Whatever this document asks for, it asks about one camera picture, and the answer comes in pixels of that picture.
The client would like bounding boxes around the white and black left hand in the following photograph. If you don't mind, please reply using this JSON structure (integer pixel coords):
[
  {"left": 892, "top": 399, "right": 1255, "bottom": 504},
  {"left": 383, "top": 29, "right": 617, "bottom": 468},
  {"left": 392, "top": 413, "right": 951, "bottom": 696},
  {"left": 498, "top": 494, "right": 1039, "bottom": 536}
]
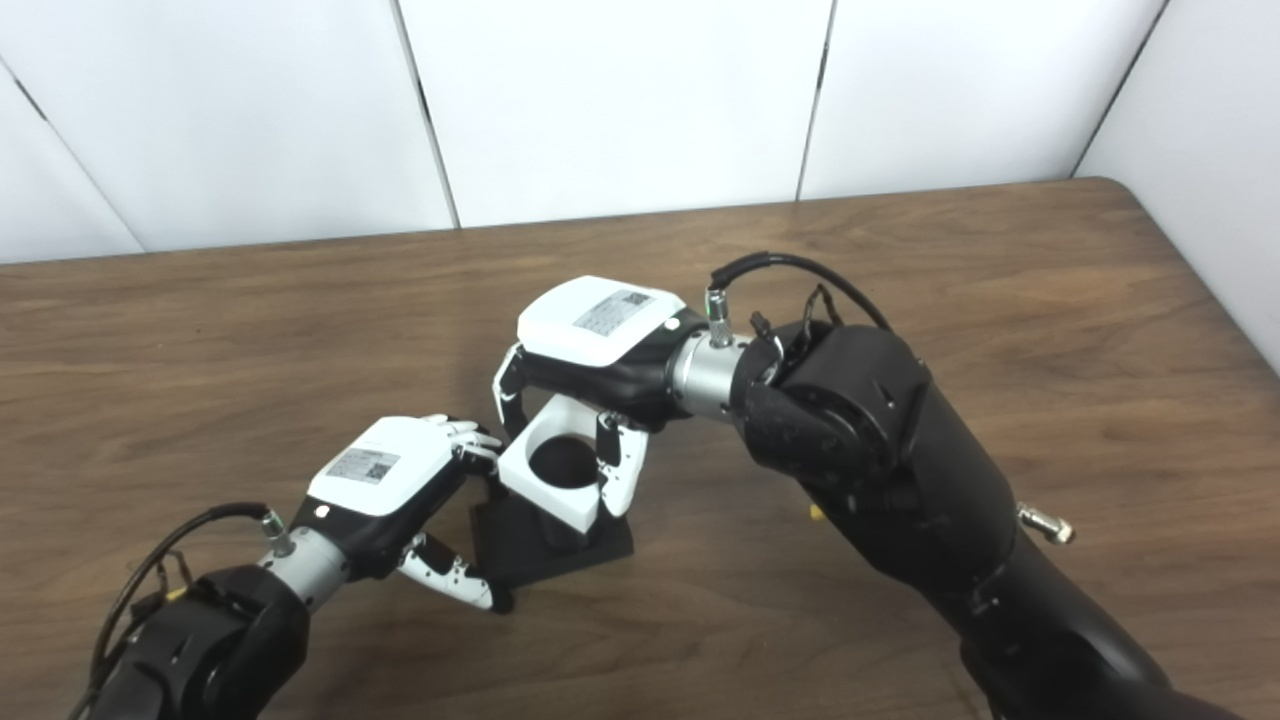
[{"left": 290, "top": 414, "right": 514, "bottom": 613}]

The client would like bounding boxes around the white and black right hand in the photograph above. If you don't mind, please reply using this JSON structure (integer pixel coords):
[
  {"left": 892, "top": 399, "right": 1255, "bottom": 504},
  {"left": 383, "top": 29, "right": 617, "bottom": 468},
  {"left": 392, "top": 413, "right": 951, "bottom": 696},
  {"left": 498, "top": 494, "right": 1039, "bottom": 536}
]
[{"left": 492, "top": 276, "right": 711, "bottom": 518}]

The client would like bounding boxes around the black peg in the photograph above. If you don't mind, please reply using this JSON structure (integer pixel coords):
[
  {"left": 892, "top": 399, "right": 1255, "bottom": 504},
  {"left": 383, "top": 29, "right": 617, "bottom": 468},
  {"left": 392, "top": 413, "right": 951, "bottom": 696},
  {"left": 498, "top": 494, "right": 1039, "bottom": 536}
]
[{"left": 470, "top": 438, "right": 635, "bottom": 589}]

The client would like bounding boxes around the white square piece with hole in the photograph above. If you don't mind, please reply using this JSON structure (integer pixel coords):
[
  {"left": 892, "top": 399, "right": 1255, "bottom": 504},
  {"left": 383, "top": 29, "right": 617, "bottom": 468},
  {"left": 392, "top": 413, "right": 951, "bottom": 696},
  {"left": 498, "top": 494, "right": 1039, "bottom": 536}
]
[{"left": 497, "top": 393, "right": 643, "bottom": 534}]

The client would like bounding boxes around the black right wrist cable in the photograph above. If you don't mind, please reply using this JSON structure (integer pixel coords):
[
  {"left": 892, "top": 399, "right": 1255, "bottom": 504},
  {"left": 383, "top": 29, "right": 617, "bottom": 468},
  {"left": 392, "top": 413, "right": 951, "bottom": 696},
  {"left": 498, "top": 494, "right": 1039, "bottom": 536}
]
[{"left": 706, "top": 251, "right": 1077, "bottom": 546}]

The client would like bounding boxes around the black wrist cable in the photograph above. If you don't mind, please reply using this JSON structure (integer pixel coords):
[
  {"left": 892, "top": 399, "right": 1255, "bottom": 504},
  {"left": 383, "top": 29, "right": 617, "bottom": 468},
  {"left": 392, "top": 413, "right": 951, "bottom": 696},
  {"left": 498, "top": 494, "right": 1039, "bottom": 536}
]
[
  {"left": 706, "top": 251, "right": 1077, "bottom": 546},
  {"left": 68, "top": 502, "right": 297, "bottom": 720}
]

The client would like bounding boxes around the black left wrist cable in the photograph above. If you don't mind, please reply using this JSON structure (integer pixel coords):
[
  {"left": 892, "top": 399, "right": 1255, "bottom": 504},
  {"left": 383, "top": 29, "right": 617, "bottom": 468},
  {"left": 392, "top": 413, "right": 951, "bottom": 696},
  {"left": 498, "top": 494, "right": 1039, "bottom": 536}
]
[{"left": 68, "top": 502, "right": 297, "bottom": 720}]

